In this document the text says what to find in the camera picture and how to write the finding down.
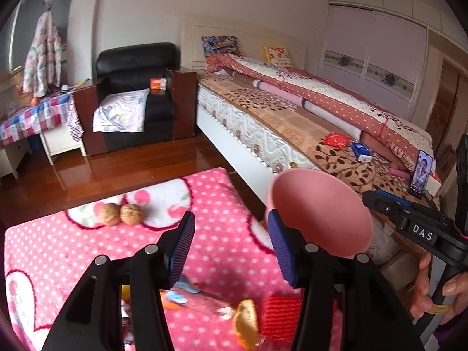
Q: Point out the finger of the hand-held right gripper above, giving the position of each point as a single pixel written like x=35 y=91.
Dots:
x=384 y=201

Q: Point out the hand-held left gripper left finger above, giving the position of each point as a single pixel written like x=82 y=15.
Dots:
x=181 y=248

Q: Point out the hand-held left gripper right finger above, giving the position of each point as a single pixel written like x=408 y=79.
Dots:
x=283 y=248

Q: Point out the grey-blue wrapper scrap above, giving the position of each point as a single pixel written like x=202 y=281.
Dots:
x=187 y=286

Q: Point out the orange and blue wrapper scrap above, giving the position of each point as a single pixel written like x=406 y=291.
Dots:
x=172 y=298

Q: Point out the pink plastic basin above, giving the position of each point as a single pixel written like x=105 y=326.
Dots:
x=321 y=208

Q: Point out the red ribbed wrapper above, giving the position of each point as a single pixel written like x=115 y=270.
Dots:
x=279 y=312

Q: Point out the yellow wrapper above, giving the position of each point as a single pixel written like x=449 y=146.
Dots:
x=125 y=293

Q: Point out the white wrapper scrap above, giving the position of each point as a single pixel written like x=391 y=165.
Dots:
x=226 y=312

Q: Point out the orange fruit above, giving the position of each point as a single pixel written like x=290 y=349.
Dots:
x=34 y=101
x=246 y=321

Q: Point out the person's right forearm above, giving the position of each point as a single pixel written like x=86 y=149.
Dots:
x=451 y=336

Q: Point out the person's right hand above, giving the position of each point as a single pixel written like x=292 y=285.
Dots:
x=420 y=296

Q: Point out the pink tube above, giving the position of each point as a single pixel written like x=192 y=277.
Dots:
x=398 y=172

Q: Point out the smartphone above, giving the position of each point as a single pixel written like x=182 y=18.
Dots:
x=420 y=172

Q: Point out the blue box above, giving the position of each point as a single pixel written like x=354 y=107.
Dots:
x=361 y=150

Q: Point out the brown walnut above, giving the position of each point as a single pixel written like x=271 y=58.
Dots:
x=108 y=214
x=131 y=214

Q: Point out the red packet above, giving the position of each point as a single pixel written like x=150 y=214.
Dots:
x=336 y=140

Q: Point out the wooden door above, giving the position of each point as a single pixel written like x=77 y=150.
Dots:
x=444 y=98

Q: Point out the pink polka-dot blanket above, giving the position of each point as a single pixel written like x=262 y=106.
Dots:
x=55 y=248

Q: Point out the white bed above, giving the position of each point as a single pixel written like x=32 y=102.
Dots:
x=234 y=131

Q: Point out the brown leaf-print bed sheet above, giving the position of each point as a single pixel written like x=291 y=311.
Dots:
x=278 y=113

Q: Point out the brown wooden side panel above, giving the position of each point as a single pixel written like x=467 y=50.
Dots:
x=86 y=117
x=182 y=102

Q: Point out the white floral cloth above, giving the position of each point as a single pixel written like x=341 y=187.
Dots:
x=117 y=111

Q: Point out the white wardrobe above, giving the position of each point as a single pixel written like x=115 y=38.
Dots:
x=395 y=44

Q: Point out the white side table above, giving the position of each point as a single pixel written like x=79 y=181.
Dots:
x=62 y=140

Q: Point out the orange box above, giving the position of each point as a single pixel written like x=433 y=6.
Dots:
x=158 y=84

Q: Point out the yellow floral pillow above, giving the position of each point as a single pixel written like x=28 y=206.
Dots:
x=278 y=56

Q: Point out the white drawer bench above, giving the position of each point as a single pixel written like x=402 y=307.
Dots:
x=11 y=157

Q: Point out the black leather armchair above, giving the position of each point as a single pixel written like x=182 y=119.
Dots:
x=135 y=58

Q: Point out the checkered tablecloth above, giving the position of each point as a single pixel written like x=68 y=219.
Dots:
x=33 y=117

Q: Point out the colourful printed pillow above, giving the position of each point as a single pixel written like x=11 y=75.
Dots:
x=219 y=45

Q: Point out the printed puffer jacket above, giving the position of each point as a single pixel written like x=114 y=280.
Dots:
x=42 y=55

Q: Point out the window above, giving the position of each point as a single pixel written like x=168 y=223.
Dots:
x=22 y=36

